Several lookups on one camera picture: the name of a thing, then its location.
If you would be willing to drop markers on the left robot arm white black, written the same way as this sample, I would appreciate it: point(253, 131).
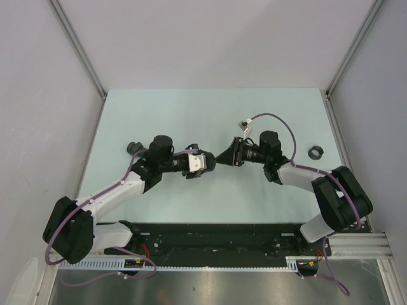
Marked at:
point(74, 229)

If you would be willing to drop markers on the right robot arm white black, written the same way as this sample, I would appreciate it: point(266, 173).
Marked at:
point(341, 199)

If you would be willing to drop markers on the aluminium extrusion rail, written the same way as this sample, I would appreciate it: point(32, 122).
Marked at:
point(360, 246)

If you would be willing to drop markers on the left aluminium frame post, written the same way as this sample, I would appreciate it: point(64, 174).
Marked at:
point(73, 38)

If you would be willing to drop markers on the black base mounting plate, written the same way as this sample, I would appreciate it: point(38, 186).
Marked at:
point(221, 245)

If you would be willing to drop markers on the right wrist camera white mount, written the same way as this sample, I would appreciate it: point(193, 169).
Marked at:
point(245, 126)

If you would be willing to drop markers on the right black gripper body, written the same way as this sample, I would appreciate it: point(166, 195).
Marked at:
point(247, 152)

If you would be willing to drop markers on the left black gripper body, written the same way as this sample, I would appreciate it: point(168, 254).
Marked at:
point(178, 166)

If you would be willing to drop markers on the aluminium frame post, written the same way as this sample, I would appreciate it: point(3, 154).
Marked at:
point(356, 43)
point(73, 38)

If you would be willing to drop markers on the right aluminium frame post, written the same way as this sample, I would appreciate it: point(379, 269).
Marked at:
point(356, 43)

